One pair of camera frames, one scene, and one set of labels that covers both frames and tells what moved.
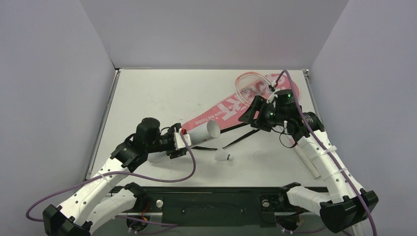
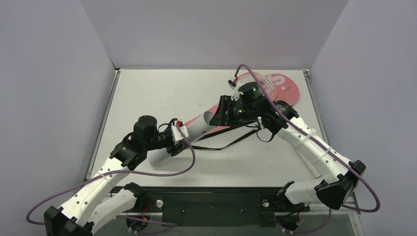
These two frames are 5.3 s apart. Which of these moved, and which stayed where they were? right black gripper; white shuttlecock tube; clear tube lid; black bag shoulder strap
Moved: white shuttlecock tube; right black gripper
Stayed: black bag shoulder strap; clear tube lid
